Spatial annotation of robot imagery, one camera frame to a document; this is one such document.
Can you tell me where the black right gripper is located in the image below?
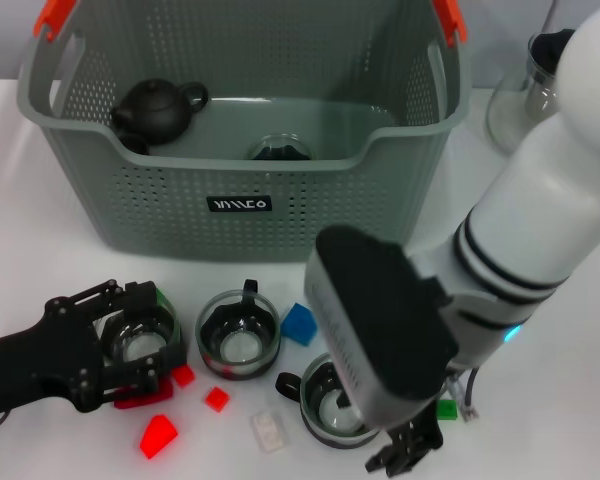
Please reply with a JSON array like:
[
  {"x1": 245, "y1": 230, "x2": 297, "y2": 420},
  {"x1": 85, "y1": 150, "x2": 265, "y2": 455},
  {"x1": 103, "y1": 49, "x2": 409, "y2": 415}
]
[{"x1": 364, "y1": 397, "x2": 445, "y2": 480}]

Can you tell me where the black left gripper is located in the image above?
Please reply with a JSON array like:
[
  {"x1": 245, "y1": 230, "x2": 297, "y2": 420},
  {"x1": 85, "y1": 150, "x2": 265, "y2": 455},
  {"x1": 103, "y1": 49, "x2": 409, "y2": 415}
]
[{"x1": 0, "y1": 279, "x2": 187, "y2": 421}]

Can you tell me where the glass teacup black sleeve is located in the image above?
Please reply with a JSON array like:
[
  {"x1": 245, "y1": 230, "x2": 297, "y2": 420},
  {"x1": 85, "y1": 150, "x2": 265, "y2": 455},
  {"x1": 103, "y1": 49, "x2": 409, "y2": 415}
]
[
  {"x1": 274, "y1": 351, "x2": 381, "y2": 450},
  {"x1": 194, "y1": 278, "x2": 282, "y2": 382},
  {"x1": 247, "y1": 132, "x2": 311, "y2": 161},
  {"x1": 99, "y1": 289, "x2": 184, "y2": 376}
]

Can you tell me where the black clay teacup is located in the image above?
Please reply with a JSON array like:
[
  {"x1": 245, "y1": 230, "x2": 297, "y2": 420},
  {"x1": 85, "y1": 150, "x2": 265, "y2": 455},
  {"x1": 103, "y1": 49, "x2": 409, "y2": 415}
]
[{"x1": 119, "y1": 133, "x2": 150, "y2": 156}]

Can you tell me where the grey perforated storage basket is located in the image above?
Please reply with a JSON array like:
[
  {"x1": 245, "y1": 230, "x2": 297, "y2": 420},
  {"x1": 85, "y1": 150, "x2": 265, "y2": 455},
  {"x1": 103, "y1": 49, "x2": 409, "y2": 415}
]
[{"x1": 17, "y1": 0, "x2": 474, "y2": 264}]

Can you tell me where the green translucent stepped brick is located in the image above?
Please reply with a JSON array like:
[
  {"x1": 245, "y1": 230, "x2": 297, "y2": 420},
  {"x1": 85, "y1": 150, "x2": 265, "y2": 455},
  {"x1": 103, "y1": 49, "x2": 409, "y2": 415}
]
[{"x1": 154, "y1": 285, "x2": 177, "y2": 314}]

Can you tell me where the small red square brick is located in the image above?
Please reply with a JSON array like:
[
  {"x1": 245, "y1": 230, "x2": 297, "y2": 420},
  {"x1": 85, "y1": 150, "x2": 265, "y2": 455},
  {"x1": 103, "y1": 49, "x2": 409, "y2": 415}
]
[
  {"x1": 170, "y1": 363, "x2": 196, "y2": 387},
  {"x1": 203, "y1": 385, "x2": 231, "y2": 412}
]

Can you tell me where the dark red long brick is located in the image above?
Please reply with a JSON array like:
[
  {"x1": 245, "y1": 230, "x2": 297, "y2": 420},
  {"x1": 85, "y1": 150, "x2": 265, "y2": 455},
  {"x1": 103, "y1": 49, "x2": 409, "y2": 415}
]
[{"x1": 113, "y1": 379, "x2": 175, "y2": 410}]

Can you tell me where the bright red slope brick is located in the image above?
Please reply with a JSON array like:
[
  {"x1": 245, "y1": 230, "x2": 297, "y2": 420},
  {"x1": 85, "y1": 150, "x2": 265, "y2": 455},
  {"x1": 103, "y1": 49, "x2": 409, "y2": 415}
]
[{"x1": 138, "y1": 413, "x2": 180, "y2": 460}]

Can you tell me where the white two-stud brick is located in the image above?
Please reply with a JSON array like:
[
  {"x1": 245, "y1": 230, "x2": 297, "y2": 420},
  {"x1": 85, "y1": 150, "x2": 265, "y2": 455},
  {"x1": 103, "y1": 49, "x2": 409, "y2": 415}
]
[{"x1": 249, "y1": 410, "x2": 290, "y2": 455}]

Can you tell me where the blue square brick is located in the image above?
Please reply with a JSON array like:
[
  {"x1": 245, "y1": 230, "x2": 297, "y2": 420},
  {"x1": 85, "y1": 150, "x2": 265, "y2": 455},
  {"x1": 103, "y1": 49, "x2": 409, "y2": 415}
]
[{"x1": 279, "y1": 302, "x2": 319, "y2": 349}]

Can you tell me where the black clay teapot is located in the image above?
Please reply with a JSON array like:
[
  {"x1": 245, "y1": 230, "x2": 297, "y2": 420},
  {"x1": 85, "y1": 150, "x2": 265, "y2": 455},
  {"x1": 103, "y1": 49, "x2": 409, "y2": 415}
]
[{"x1": 110, "y1": 78, "x2": 210, "y2": 147}]

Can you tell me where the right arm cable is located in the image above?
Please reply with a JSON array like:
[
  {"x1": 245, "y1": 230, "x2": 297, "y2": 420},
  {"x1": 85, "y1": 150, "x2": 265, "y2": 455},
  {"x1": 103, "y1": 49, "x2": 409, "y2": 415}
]
[{"x1": 447, "y1": 367, "x2": 482, "y2": 425}]

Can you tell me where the orange basket handle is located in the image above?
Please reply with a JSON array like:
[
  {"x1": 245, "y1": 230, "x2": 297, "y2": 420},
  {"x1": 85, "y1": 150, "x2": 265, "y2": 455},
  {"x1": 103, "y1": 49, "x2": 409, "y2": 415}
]
[{"x1": 32, "y1": 0, "x2": 469, "y2": 49}]

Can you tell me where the glass pitcher black handle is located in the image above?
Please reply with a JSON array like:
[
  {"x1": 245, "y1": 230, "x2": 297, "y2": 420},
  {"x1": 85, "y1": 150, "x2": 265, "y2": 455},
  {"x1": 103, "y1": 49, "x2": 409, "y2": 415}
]
[{"x1": 485, "y1": 28, "x2": 576, "y2": 156}]

